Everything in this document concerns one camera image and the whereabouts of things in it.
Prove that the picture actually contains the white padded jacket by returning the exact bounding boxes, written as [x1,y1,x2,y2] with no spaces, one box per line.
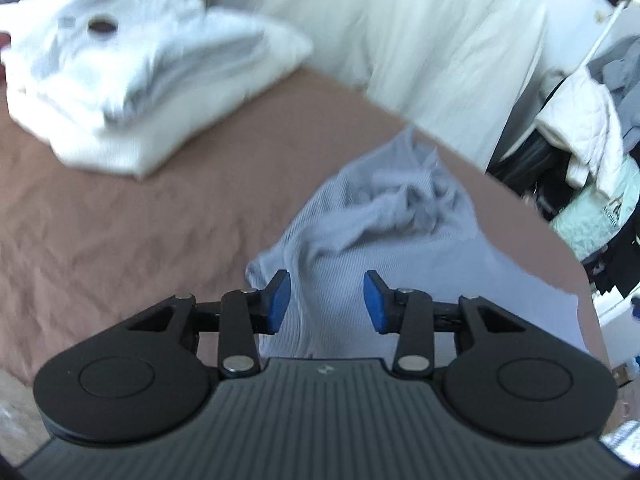
[535,67,626,188]

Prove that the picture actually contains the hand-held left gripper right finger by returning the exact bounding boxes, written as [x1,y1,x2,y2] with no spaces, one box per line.
[363,269,527,378]

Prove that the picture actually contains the mint green garment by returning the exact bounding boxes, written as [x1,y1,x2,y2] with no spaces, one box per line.
[550,157,640,261]

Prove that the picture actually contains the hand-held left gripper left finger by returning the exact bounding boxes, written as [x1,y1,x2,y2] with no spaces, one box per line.
[127,269,292,378]

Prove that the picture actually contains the cream folded garment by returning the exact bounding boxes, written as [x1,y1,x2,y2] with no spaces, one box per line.
[5,60,311,181]

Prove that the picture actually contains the black clothing pile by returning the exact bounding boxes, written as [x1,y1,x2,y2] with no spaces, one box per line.
[487,130,571,221]

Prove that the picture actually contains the white rod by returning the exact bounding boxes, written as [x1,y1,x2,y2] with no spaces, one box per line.
[575,2,631,73]

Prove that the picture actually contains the grey hanging clothes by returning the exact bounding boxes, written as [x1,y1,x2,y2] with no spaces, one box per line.
[585,35,640,151]

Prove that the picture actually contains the grey waffle knit garment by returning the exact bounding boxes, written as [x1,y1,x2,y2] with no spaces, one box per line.
[244,127,603,361]

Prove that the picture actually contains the stack of folded white clothes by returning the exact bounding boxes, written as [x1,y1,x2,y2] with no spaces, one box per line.
[0,0,313,131]

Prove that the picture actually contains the cream cloth cover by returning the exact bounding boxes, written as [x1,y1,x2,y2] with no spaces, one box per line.
[260,0,548,171]

